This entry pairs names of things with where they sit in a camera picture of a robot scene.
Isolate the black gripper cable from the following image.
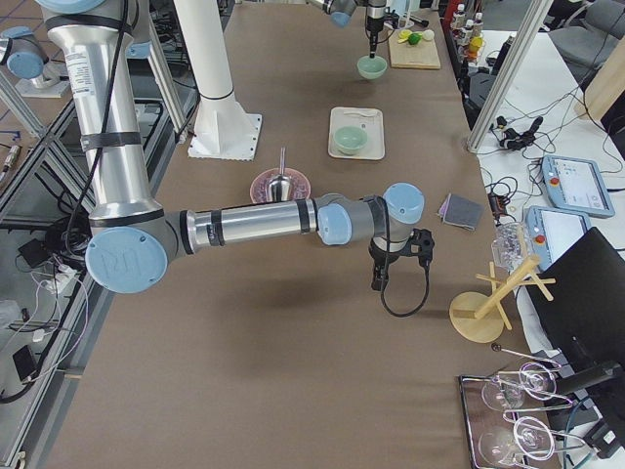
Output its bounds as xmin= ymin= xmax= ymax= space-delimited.
xmin=378 ymin=196 xmax=432 ymax=319

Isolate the metal ice scoop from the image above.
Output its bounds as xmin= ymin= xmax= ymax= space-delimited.
xmin=266 ymin=147 xmax=293 ymax=202

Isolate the black monitor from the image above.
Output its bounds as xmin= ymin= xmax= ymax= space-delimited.
xmin=526 ymin=226 xmax=625 ymax=387

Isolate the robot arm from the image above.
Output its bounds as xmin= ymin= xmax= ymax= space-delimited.
xmin=41 ymin=1 xmax=435 ymax=293
xmin=308 ymin=0 xmax=392 ymax=59

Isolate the cream serving tray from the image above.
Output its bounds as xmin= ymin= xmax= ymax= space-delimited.
xmin=328 ymin=107 xmax=386 ymax=161

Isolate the aluminium frame post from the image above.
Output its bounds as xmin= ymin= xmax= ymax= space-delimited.
xmin=467 ymin=0 xmax=553 ymax=154

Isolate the teach pendant tablet near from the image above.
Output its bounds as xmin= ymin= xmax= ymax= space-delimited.
xmin=525 ymin=205 xmax=592 ymax=271

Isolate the teach pendant tablet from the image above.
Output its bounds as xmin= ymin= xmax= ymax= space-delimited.
xmin=541 ymin=154 xmax=615 ymax=218
xmin=525 ymin=205 xmax=592 ymax=271

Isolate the wine glass rack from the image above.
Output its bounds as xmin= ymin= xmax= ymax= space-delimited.
xmin=458 ymin=343 xmax=587 ymax=468

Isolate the green bowl on tray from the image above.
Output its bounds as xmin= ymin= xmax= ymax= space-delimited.
xmin=332 ymin=126 xmax=368 ymax=155

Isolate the wooden cup tree stand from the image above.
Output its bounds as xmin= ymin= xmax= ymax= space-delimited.
xmin=449 ymin=254 xmax=557 ymax=344

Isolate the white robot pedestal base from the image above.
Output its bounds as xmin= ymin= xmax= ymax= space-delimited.
xmin=175 ymin=0 xmax=262 ymax=161

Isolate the grey folded cloth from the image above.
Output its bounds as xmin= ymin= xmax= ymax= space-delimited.
xmin=437 ymin=193 xmax=484 ymax=231

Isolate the wooden cutting board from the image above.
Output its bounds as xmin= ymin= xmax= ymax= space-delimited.
xmin=389 ymin=39 xmax=441 ymax=69

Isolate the pink bowl with ice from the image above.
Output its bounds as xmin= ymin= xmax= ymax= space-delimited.
xmin=249 ymin=167 xmax=312 ymax=203

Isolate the lemon slice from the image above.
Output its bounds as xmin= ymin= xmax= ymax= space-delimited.
xmin=397 ymin=29 xmax=412 ymax=43

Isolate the green bowl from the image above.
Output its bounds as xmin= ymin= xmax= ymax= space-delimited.
xmin=356 ymin=56 xmax=388 ymax=80
xmin=332 ymin=126 xmax=368 ymax=155

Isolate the teach pendant tablet far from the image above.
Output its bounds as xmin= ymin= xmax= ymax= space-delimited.
xmin=541 ymin=154 xmax=615 ymax=218

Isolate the white garlic bulb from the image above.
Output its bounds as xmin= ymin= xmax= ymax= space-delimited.
xmin=422 ymin=29 xmax=435 ymax=41

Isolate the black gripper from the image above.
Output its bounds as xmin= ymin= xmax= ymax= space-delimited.
xmin=365 ymin=4 xmax=385 ymax=59
xmin=368 ymin=229 xmax=434 ymax=291

